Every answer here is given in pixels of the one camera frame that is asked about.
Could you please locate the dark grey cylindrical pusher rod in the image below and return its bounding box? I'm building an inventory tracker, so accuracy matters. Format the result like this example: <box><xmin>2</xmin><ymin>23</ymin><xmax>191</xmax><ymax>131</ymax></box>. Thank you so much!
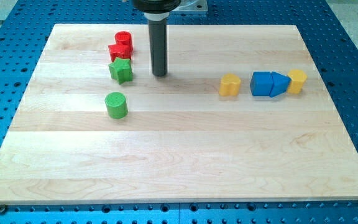
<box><xmin>144</xmin><ymin>12</ymin><xmax>169</xmax><ymax>77</ymax></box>

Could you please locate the green cylinder block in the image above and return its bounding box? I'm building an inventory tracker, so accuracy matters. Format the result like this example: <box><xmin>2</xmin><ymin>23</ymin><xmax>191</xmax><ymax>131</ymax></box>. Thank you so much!
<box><xmin>104</xmin><ymin>92</ymin><xmax>128</xmax><ymax>119</ymax></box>

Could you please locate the red star block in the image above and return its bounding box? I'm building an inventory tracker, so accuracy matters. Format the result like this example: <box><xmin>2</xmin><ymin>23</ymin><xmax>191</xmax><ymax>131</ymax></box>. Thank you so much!
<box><xmin>108</xmin><ymin>44</ymin><xmax>132</xmax><ymax>62</ymax></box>

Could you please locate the green star block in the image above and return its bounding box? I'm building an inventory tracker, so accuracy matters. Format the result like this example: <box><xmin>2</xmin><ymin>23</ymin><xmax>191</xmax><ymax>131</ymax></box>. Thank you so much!
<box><xmin>108</xmin><ymin>57</ymin><xmax>133</xmax><ymax>85</ymax></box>

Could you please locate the red cylinder block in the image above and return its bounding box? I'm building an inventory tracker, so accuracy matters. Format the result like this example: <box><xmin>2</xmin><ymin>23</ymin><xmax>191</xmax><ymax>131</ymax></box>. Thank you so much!
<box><xmin>114</xmin><ymin>31</ymin><xmax>133</xmax><ymax>51</ymax></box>

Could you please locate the yellow heart block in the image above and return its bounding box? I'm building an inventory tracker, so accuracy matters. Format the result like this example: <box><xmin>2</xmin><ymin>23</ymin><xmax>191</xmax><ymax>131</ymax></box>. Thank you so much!
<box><xmin>218</xmin><ymin>73</ymin><xmax>241</xmax><ymax>96</ymax></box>

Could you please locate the blue cube block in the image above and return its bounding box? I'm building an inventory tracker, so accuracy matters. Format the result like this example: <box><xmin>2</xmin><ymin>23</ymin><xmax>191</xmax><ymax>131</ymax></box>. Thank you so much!
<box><xmin>250</xmin><ymin>72</ymin><xmax>273</xmax><ymax>96</ymax></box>

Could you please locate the light wooden board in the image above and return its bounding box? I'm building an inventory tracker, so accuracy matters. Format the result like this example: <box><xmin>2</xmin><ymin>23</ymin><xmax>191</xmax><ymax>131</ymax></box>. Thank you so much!
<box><xmin>0</xmin><ymin>24</ymin><xmax>358</xmax><ymax>205</ymax></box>

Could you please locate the blue triangle block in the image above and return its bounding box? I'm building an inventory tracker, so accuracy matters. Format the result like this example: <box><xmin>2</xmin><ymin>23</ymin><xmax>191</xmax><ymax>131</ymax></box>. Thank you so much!
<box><xmin>269</xmin><ymin>72</ymin><xmax>291</xmax><ymax>97</ymax></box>

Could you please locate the yellow hexagon block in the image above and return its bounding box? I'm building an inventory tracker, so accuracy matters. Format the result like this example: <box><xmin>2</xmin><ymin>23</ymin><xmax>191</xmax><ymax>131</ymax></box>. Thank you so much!
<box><xmin>287</xmin><ymin>69</ymin><xmax>308</xmax><ymax>94</ymax></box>

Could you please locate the clear acrylic mount plate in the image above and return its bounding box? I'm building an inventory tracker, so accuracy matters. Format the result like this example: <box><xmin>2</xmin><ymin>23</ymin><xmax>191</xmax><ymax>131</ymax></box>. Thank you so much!
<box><xmin>172</xmin><ymin>0</ymin><xmax>208</xmax><ymax>16</ymax></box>

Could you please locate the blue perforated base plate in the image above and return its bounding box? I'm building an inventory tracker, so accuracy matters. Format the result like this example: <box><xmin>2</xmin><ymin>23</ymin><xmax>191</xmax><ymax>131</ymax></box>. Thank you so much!
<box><xmin>0</xmin><ymin>1</ymin><xmax>358</xmax><ymax>223</ymax></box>

